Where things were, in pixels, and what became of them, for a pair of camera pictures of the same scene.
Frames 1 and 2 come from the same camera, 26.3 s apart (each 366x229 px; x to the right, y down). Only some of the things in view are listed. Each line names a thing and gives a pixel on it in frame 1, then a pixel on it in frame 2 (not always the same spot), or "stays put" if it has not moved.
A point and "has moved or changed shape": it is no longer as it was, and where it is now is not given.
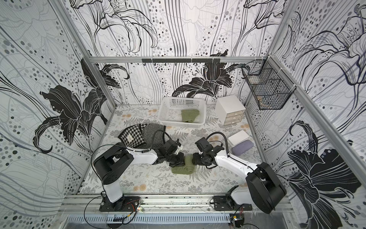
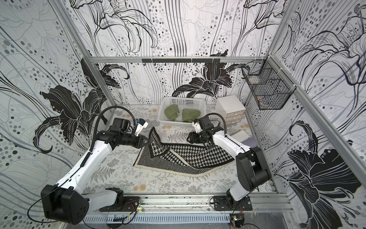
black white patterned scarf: [140, 136] has moved or changed shape
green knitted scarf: [188, 168] to [171, 111]
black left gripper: [180, 158] to [139, 143]
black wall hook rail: [182, 60] stays put
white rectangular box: [238, 138] stays put
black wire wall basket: [269, 87] stays put
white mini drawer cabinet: [229, 110] stays put
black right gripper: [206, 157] to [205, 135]
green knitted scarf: [189, 115] stays put
